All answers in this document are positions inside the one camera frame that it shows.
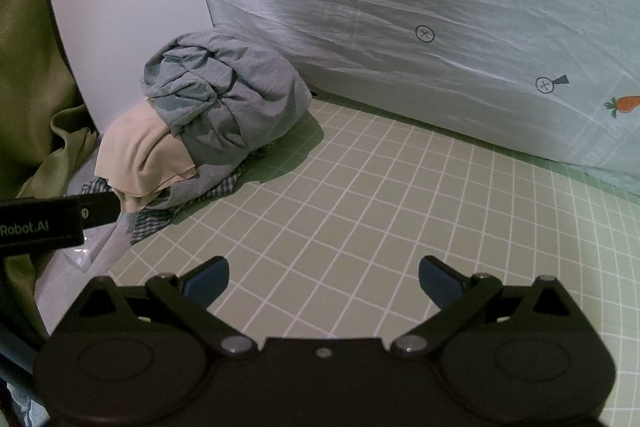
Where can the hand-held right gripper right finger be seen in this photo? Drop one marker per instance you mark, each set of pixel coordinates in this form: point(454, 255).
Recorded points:
point(439, 283)

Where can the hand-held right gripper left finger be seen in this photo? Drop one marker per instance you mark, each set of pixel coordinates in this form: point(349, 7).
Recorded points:
point(210, 279)

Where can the white plastic bin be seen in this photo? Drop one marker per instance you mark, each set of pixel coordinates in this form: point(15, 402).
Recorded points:
point(75, 287)

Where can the green grid mat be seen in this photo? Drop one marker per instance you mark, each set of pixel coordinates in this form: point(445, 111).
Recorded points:
point(350, 207)

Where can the beige garment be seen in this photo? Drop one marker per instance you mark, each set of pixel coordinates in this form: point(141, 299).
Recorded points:
point(140, 157)

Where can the green curtain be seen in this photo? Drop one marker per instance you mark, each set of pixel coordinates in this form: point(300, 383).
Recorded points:
point(30, 57)

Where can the grey-blue garment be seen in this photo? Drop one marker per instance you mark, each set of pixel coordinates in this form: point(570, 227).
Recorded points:
point(240, 107)

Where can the white board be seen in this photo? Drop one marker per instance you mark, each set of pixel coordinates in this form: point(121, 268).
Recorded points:
point(125, 7)

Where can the carrot print bed sheet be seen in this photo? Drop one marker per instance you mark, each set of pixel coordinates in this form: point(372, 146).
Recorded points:
point(375, 32)

